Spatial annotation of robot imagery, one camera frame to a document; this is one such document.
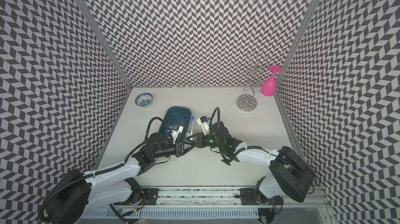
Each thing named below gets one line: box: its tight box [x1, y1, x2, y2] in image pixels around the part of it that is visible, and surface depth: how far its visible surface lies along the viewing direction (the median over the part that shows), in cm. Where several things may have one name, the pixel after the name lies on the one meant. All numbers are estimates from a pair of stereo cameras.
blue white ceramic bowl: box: [134, 92, 154, 108], surface depth 110 cm
